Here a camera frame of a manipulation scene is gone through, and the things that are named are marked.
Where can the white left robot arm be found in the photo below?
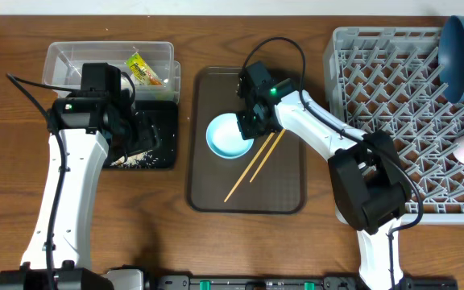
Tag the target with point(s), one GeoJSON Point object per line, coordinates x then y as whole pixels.
{"type": "Point", "coordinates": [58, 255]}

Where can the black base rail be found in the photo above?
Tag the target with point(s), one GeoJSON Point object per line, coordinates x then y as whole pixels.
{"type": "Point", "coordinates": [183, 282]}

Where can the grey dishwasher rack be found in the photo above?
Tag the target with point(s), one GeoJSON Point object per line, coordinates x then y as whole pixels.
{"type": "Point", "coordinates": [387, 78]}

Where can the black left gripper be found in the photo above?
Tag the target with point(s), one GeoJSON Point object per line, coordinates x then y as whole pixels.
{"type": "Point", "coordinates": [149, 138]}

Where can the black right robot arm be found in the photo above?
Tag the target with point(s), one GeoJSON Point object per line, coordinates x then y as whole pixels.
{"type": "Point", "coordinates": [369, 189]}

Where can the black rectangular tray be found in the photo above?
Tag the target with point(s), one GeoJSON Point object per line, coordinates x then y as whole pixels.
{"type": "Point", "coordinates": [165, 117]}

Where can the clear plastic bin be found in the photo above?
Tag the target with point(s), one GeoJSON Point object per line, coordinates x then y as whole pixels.
{"type": "Point", "coordinates": [64, 61]}

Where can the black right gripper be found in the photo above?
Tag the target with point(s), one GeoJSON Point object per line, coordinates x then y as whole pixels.
{"type": "Point", "coordinates": [247, 131]}

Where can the spilled rice pile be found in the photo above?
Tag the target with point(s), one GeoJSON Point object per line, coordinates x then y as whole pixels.
{"type": "Point", "coordinates": [141, 160]}

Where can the brown serving tray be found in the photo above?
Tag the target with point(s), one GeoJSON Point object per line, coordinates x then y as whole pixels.
{"type": "Point", "coordinates": [279, 187]}

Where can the long wooden chopstick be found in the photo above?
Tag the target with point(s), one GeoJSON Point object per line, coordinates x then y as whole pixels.
{"type": "Point", "coordinates": [248, 167]}

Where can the yellow green snack wrapper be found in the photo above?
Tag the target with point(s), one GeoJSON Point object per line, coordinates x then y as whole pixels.
{"type": "Point", "coordinates": [142, 71]}

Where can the short wooden chopstick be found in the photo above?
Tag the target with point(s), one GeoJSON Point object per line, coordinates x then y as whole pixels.
{"type": "Point", "coordinates": [269, 151]}

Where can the light blue food bowl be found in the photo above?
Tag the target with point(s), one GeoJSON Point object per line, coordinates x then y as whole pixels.
{"type": "Point", "coordinates": [224, 138]}

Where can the dark blue plate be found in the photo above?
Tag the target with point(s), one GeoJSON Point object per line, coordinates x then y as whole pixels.
{"type": "Point", "coordinates": [451, 58]}

